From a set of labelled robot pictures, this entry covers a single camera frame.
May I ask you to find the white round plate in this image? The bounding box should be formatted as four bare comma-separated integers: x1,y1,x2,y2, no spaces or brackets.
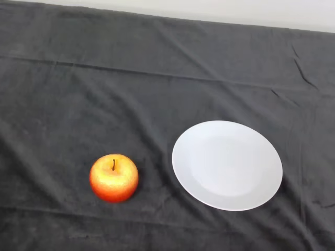
171,120,284,212

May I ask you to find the black cloth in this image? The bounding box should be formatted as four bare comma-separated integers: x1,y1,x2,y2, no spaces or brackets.
0,0,335,251

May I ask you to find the red yellow apple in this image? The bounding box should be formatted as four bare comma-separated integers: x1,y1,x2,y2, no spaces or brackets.
89,153,139,203

